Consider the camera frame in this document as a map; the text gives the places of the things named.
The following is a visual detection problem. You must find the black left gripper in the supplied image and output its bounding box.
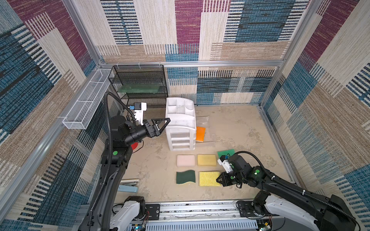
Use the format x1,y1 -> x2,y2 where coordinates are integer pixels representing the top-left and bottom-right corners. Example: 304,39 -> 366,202
123,118 -> 170,147

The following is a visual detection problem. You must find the pale yellow cellulose sponge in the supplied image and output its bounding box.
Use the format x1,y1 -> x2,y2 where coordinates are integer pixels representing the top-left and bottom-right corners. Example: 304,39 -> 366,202
199,171 -> 222,187

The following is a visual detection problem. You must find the white plastic drawer organizer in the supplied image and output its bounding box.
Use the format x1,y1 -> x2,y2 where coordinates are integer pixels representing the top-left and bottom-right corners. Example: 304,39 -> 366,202
165,97 -> 197,151

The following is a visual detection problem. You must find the dark green scouring sponge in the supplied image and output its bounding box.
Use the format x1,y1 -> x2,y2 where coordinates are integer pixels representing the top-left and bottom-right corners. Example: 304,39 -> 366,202
176,170 -> 196,184

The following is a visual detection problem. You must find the orange sponge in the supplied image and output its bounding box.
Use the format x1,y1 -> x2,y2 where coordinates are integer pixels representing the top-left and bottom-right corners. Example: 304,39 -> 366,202
196,127 -> 206,142

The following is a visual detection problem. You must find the pink sponge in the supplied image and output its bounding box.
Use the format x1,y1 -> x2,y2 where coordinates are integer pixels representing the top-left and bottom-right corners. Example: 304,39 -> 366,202
176,155 -> 196,167

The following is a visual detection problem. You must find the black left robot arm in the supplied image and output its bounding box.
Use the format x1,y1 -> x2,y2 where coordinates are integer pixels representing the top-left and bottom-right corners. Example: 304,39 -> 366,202
79,116 -> 171,231

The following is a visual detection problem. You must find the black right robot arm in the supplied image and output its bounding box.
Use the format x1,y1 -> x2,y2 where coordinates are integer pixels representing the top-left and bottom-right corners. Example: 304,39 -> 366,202
216,152 -> 361,231

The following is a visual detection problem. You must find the red pen cup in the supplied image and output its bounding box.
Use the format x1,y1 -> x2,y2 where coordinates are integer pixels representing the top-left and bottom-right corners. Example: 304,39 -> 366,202
131,142 -> 138,150

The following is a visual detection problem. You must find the green board on shelf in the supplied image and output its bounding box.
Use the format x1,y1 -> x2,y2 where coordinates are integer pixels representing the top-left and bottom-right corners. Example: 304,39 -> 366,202
118,84 -> 161,93

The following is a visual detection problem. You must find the light blue stapler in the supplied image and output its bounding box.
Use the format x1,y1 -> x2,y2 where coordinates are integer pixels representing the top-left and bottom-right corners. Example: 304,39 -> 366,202
118,179 -> 139,193

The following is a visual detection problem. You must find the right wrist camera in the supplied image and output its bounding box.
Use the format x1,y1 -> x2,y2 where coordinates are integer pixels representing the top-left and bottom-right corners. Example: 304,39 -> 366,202
217,156 -> 233,173

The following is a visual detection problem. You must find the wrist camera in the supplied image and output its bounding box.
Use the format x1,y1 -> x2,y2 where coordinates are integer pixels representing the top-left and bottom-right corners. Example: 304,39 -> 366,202
217,156 -> 233,173
130,102 -> 147,125

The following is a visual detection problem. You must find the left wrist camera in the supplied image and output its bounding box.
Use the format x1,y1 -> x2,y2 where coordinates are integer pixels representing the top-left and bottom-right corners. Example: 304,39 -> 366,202
130,102 -> 147,125

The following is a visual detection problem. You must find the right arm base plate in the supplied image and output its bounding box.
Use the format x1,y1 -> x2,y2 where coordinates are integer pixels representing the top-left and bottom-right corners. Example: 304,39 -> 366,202
236,200 -> 278,218

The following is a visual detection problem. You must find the aluminium front rail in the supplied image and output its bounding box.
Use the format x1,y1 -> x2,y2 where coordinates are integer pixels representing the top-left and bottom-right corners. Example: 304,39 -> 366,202
72,199 -> 327,231

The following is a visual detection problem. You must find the black wire mesh shelf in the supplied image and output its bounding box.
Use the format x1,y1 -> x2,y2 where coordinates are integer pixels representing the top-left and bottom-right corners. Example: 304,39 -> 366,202
108,64 -> 168,108

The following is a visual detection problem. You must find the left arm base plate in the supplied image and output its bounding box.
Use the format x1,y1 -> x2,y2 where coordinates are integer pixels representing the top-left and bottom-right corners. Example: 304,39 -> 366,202
145,204 -> 161,221

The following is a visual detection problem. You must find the white wire mesh basket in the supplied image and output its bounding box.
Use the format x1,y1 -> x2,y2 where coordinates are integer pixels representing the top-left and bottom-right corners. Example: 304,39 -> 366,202
63,69 -> 111,130

